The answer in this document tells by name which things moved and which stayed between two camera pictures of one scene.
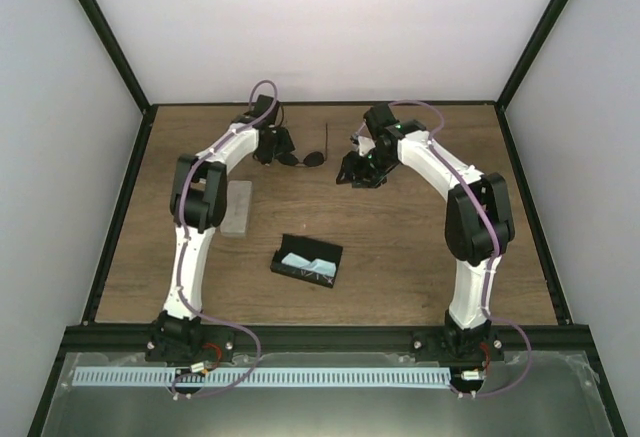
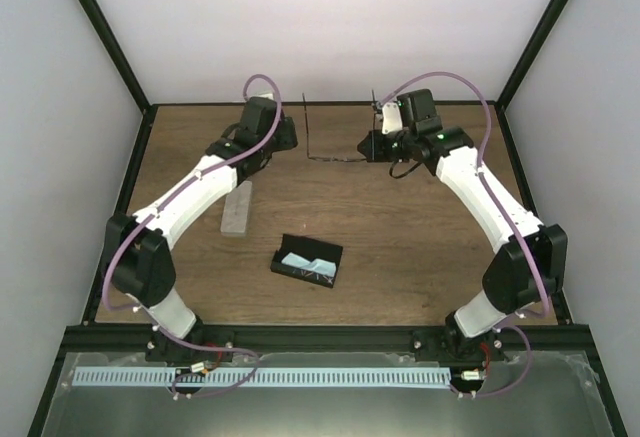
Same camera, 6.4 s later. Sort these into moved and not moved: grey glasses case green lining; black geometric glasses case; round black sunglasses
Moved: round black sunglasses
Not moved: grey glasses case green lining; black geometric glasses case
